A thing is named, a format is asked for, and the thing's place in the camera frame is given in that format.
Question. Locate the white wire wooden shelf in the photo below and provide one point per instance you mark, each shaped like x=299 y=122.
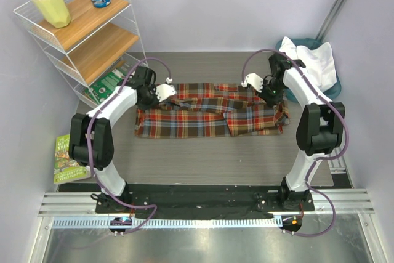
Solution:
x=95 y=41

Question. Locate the yellow faceted cup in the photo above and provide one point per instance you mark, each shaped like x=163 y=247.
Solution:
x=54 y=12

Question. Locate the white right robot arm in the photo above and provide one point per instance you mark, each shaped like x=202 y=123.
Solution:
x=320 y=128

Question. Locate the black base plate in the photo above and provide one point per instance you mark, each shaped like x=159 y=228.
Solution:
x=193 y=202

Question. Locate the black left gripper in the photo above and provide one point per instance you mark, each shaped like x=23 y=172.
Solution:
x=151 y=89

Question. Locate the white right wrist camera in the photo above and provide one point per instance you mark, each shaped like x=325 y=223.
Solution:
x=254 y=80

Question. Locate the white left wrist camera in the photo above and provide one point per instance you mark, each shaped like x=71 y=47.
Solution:
x=165 y=90

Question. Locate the green treehouse book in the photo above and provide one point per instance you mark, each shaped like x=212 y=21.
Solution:
x=67 y=169

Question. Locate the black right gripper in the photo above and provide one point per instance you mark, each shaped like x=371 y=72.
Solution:
x=271 y=101

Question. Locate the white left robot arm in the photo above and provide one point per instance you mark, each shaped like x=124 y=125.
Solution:
x=91 y=138

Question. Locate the red brown plaid shirt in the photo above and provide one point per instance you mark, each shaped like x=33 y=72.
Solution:
x=212 y=110

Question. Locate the white shirts in basket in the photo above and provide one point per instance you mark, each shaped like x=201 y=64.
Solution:
x=320 y=63

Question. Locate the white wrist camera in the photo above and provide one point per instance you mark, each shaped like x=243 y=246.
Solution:
x=254 y=80
x=165 y=90

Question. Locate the teal plastic basket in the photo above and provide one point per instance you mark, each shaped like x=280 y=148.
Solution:
x=332 y=87

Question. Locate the aluminium rail frame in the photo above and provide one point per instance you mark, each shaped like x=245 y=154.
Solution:
x=334 y=224

